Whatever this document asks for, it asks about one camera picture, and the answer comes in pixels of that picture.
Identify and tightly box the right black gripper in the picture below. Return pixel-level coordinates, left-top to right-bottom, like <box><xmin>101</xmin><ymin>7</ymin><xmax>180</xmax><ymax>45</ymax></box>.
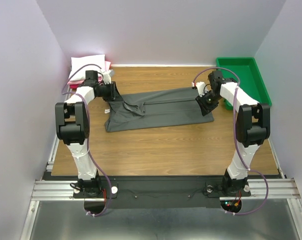
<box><xmin>195</xmin><ymin>90</ymin><xmax>223</xmax><ymax>116</ymax></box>

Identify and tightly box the dark grey t-shirt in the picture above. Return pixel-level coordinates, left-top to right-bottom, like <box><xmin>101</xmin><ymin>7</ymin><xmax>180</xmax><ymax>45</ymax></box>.
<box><xmin>105</xmin><ymin>87</ymin><xmax>214</xmax><ymax>133</ymax></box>

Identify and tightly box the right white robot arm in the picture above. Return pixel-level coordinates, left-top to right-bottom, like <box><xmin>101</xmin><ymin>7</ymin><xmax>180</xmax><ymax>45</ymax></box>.
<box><xmin>191</xmin><ymin>67</ymin><xmax>271</xmax><ymax>195</ymax></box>

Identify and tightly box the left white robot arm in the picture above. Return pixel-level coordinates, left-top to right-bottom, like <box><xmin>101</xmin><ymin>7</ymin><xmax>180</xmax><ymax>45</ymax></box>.
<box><xmin>54</xmin><ymin>70</ymin><xmax>116</xmax><ymax>198</ymax></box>

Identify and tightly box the pink folded t-shirt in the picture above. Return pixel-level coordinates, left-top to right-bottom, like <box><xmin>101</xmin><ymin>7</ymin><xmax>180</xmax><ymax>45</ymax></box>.
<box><xmin>67</xmin><ymin>61</ymin><xmax>111</xmax><ymax>85</ymax></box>

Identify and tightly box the red folded t-shirt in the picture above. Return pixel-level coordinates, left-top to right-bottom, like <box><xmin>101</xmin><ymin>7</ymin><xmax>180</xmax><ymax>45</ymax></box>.
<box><xmin>69</xmin><ymin>84</ymin><xmax>79</xmax><ymax>90</ymax></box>

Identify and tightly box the white folded t-shirt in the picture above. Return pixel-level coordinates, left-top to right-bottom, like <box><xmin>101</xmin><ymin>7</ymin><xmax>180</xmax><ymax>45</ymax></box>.
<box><xmin>69</xmin><ymin>54</ymin><xmax>106</xmax><ymax>82</ymax></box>

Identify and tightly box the green plastic tray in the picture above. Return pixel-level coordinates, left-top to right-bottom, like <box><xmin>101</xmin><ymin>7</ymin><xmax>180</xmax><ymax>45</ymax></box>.
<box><xmin>216</xmin><ymin>57</ymin><xmax>272</xmax><ymax>106</ymax></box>

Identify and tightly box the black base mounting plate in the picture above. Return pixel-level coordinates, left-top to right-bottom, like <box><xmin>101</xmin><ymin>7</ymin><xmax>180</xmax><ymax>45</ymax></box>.
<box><xmin>72</xmin><ymin>175</ymin><xmax>252</xmax><ymax>210</ymax></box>

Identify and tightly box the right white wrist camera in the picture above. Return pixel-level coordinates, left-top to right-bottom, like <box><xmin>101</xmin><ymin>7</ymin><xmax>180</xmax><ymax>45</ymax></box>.
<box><xmin>191</xmin><ymin>81</ymin><xmax>209</xmax><ymax>97</ymax></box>

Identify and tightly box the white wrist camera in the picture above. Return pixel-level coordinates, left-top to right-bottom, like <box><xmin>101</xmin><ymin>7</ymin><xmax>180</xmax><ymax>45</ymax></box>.
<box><xmin>191</xmin><ymin>81</ymin><xmax>209</xmax><ymax>97</ymax></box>
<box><xmin>102</xmin><ymin>69</ymin><xmax>115</xmax><ymax>85</ymax></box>

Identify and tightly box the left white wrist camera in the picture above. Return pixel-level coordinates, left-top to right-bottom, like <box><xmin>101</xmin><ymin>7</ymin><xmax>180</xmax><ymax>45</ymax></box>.
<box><xmin>102</xmin><ymin>69</ymin><xmax>115</xmax><ymax>85</ymax></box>

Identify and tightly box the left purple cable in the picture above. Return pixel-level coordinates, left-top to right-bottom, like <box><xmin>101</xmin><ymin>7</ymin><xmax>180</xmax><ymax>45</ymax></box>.
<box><xmin>61</xmin><ymin>63</ymin><xmax>114</xmax><ymax>218</ymax></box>

